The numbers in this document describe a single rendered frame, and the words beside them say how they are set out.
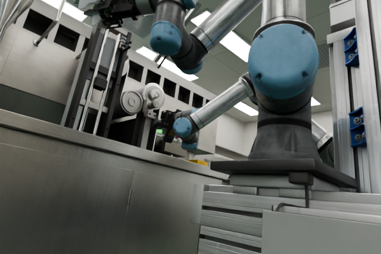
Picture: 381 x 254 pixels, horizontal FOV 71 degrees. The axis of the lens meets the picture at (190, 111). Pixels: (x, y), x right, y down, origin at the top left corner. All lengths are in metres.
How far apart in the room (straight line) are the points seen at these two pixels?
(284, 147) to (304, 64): 0.17
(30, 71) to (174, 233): 1.05
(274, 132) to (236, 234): 0.22
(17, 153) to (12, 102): 0.66
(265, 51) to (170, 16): 0.26
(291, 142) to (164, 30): 0.36
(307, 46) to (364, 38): 0.34
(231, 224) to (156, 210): 0.56
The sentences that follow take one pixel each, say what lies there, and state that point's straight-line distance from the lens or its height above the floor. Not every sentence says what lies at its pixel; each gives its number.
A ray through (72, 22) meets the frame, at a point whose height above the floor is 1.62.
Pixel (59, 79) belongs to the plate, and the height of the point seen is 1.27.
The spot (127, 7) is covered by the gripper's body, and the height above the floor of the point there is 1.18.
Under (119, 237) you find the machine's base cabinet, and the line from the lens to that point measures 1.05.
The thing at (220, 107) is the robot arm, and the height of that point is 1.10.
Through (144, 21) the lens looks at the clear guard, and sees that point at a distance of 1.85.
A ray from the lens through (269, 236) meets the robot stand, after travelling 0.41.
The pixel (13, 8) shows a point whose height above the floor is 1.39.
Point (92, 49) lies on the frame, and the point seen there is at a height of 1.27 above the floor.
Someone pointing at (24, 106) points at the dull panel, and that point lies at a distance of 1.54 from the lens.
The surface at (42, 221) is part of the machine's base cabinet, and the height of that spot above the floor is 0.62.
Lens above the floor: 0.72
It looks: 19 degrees up
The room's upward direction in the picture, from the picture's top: 8 degrees clockwise
